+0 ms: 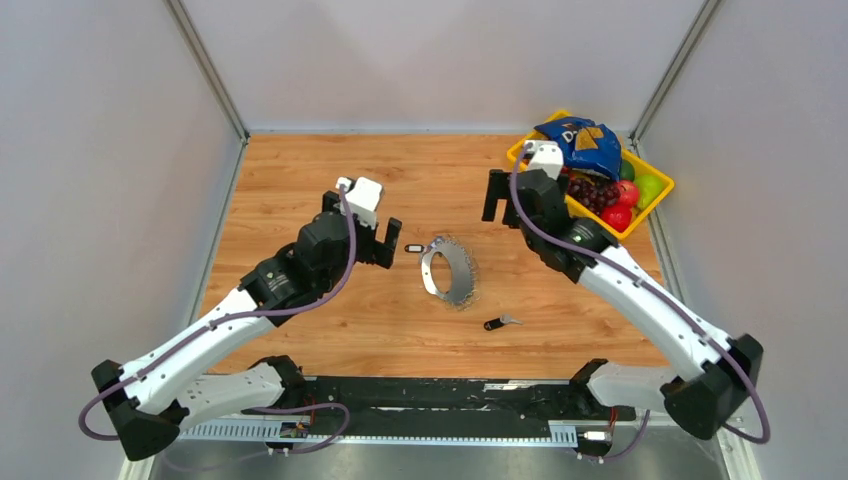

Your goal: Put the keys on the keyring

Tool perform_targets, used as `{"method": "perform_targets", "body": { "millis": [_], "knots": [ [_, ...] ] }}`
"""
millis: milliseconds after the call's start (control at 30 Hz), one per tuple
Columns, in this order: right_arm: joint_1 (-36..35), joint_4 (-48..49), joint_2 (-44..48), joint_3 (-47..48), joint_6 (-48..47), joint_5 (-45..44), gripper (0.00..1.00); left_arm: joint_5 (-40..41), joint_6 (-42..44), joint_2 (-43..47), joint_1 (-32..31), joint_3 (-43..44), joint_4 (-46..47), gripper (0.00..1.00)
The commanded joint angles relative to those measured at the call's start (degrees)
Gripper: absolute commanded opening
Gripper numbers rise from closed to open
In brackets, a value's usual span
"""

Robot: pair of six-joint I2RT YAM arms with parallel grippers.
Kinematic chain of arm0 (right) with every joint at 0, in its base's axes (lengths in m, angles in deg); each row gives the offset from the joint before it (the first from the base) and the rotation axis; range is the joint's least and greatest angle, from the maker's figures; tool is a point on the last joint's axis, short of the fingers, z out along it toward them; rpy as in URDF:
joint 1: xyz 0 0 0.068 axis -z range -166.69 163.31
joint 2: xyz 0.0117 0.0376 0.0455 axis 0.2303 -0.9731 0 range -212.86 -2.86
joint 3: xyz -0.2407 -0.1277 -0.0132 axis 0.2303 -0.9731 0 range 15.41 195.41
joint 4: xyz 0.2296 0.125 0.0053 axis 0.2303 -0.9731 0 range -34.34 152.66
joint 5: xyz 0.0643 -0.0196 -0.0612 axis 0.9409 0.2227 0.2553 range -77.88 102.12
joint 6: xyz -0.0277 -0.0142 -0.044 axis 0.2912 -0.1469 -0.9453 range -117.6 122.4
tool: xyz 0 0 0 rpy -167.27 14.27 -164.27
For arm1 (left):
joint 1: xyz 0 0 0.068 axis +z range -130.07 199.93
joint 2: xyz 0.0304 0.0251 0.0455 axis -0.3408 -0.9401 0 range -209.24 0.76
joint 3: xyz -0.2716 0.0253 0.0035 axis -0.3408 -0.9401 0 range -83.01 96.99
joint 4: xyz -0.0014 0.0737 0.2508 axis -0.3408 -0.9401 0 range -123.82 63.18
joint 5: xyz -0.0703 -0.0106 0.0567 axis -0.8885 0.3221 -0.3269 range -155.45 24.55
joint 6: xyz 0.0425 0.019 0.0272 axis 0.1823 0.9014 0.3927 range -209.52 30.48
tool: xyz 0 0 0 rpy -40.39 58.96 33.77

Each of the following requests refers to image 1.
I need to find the metal key organizer ring plate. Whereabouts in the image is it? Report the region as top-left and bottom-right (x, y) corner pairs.
(419, 236), (477, 310)

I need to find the key black head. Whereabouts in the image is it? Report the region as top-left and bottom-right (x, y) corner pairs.
(483, 314), (523, 331)

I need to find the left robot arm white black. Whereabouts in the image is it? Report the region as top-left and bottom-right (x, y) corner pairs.
(78, 177), (402, 461)

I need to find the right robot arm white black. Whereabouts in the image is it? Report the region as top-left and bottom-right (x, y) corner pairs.
(482, 169), (771, 444)

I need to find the purple grape bunch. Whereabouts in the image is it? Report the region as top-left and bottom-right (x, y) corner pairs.
(567, 177), (620, 216)

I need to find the blue chips bag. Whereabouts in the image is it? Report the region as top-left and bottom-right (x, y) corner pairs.
(534, 116), (622, 181)

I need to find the red apple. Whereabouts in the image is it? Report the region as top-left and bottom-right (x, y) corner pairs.
(601, 204), (633, 233)

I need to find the red peach fruit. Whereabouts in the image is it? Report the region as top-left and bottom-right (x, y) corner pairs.
(616, 180), (641, 208)

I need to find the green apple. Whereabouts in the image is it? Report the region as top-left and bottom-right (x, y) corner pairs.
(633, 174), (665, 211)

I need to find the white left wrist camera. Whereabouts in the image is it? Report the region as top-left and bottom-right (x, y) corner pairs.
(336, 177), (384, 230)

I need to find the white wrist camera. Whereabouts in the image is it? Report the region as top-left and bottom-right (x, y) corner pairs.
(336, 177), (384, 230)
(522, 140), (565, 180)

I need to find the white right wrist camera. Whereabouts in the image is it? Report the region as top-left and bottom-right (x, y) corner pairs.
(522, 140), (565, 180)

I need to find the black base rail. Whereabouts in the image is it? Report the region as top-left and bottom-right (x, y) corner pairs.
(180, 376), (636, 456)

